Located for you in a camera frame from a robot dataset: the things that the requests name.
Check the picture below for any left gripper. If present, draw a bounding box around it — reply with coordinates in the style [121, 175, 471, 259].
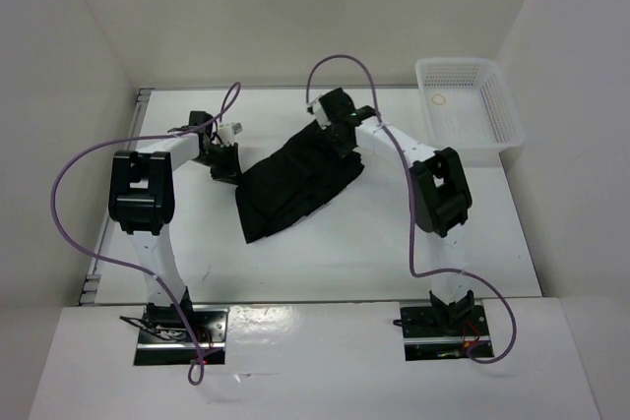
[192, 142, 246, 187]

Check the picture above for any black pleated skirt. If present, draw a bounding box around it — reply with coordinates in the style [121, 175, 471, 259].
[235, 121, 364, 244]

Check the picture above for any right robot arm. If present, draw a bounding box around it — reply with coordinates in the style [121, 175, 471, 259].
[306, 88, 474, 334]

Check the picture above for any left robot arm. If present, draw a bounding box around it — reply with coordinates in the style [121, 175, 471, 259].
[108, 111, 242, 341]

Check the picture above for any orange rubber band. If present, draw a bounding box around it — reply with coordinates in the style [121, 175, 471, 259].
[431, 93, 446, 105]

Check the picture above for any white plastic basket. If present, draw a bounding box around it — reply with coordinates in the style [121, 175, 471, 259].
[414, 57, 525, 154]

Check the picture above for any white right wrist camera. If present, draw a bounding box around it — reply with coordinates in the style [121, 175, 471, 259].
[306, 95, 331, 129]

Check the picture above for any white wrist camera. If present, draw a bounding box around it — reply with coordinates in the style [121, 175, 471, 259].
[306, 95, 331, 129]
[216, 122, 243, 147]

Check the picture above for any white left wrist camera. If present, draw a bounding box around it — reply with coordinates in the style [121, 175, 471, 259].
[216, 122, 243, 147]

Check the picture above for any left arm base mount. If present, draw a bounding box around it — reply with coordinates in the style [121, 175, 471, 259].
[119, 304, 229, 367]

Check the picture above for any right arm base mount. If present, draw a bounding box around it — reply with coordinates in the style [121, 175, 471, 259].
[393, 302, 494, 362]

